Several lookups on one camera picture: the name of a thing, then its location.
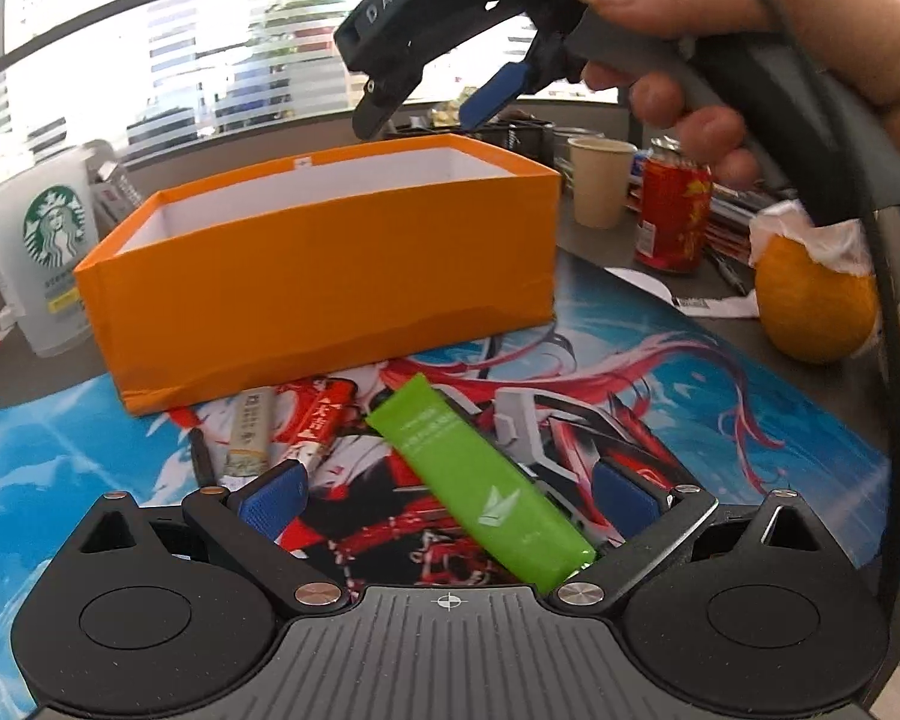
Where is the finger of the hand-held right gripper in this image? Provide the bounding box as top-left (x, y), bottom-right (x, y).
top-left (460, 62), bottom-right (535, 130)
top-left (334, 0), bottom-right (496, 141)

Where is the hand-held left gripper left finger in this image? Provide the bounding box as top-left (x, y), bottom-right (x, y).
top-left (64, 460), bottom-right (353, 614)

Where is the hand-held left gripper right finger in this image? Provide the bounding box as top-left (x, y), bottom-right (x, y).
top-left (546, 457), bottom-right (839, 612)

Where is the green sachet packet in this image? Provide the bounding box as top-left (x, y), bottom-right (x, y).
top-left (365, 373), bottom-right (597, 595)

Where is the orange cardboard box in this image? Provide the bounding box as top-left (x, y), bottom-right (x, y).
top-left (73, 136), bottom-right (563, 417)

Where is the person's right hand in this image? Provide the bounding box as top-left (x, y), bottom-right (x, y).
top-left (574, 0), bottom-right (900, 192)

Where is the black mesh organizer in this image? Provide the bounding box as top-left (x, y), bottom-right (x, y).
top-left (487, 118), bottom-right (556, 166)

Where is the beige tube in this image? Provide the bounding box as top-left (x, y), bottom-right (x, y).
top-left (221, 386), bottom-right (278, 488)

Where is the potted plant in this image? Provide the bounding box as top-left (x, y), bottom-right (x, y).
top-left (247, 0), bottom-right (346, 53)

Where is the red tube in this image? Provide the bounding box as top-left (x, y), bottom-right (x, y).
top-left (274, 379), bottom-right (357, 477)

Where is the stack of magazines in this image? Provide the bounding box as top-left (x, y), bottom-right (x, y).
top-left (709, 184), bottom-right (758, 256)

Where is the brown paper cup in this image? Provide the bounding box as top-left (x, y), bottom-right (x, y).
top-left (568, 137), bottom-right (638, 230)

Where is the red drink can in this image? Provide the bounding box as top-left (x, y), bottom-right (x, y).
top-left (634, 136), bottom-right (713, 275)

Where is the partly peeled orange fruit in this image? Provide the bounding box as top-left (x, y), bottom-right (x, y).
top-left (750, 202), bottom-right (882, 365)

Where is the white paper receipt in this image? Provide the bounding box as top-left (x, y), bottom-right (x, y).
top-left (604, 266), bottom-right (762, 320)

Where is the printed mouse mat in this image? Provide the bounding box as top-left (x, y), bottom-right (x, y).
top-left (0, 247), bottom-right (893, 720)

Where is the translucent plastic cup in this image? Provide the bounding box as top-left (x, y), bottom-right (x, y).
top-left (0, 157), bottom-right (110, 359)

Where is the small black and white box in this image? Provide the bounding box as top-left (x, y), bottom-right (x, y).
top-left (90, 157), bottom-right (151, 224)

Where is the black cable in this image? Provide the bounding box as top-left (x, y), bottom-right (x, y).
top-left (716, 0), bottom-right (900, 616)

